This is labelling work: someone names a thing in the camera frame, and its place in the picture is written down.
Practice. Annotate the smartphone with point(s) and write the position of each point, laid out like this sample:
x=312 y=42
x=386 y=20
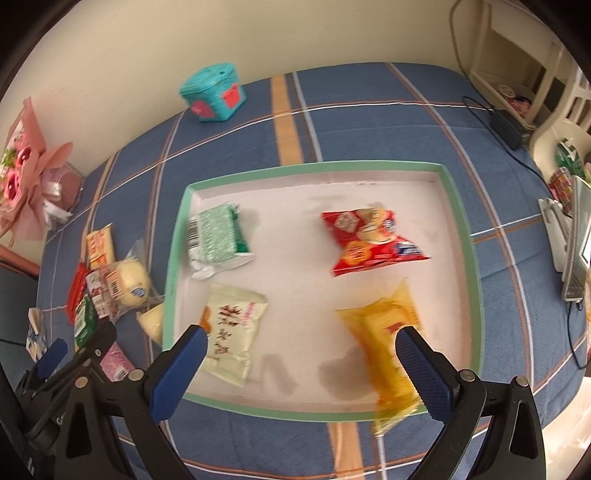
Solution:
x=578 y=249

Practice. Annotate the white tray with green rim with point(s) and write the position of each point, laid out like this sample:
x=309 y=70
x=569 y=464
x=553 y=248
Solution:
x=306 y=366

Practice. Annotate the green white snack pack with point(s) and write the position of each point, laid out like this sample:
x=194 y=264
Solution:
x=215 y=242

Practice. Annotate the white snack bag red writing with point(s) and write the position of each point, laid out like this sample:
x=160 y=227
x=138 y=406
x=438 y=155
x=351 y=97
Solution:
x=231 y=320

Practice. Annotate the yellow snack bag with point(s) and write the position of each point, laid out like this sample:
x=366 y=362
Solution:
x=376 y=327

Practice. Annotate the red white milk biscuit pack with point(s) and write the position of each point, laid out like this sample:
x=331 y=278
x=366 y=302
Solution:
x=98 y=294

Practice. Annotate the colourful cube toy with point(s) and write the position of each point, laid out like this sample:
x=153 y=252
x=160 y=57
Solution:
x=561 y=184

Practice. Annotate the pink snack pack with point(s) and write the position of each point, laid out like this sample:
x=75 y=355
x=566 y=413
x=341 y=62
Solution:
x=115 y=364

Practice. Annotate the dark green snack pack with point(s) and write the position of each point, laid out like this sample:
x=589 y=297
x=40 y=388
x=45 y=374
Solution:
x=85 y=321

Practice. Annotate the white phone stand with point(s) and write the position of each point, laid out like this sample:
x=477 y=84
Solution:
x=558 y=228

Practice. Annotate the red cracker snack bag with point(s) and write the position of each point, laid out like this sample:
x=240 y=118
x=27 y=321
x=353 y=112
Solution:
x=369 y=239

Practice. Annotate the orange cream snack pack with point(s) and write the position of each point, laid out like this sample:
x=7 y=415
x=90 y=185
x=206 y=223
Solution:
x=100 y=249

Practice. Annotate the red foil snack pack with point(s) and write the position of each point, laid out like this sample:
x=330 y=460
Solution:
x=76 y=291

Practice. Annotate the green white box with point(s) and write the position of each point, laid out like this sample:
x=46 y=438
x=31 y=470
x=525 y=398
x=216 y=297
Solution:
x=567 y=156

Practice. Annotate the cream wooden shelf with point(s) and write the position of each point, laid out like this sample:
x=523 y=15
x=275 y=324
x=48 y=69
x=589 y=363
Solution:
x=515 y=61

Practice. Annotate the teal toy box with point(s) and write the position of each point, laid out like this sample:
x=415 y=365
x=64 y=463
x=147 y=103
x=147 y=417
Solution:
x=214 y=93

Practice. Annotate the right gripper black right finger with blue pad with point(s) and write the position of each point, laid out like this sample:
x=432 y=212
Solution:
x=513 y=447

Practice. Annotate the black power adapter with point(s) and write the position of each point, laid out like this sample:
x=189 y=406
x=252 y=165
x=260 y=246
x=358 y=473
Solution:
x=509 y=130

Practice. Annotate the pale yellow bun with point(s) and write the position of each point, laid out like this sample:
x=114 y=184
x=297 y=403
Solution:
x=151 y=322

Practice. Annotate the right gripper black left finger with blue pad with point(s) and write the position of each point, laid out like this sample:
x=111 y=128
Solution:
x=88 y=445

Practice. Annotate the pink flower bouquet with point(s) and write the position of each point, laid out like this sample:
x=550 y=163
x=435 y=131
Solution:
x=39 y=188

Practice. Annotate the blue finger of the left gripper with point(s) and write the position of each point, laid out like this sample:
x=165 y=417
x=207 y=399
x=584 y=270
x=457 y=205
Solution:
x=50 y=360

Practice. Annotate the blue plaid bed cover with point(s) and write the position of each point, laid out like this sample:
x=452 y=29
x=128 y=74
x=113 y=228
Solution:
x=370 y=111

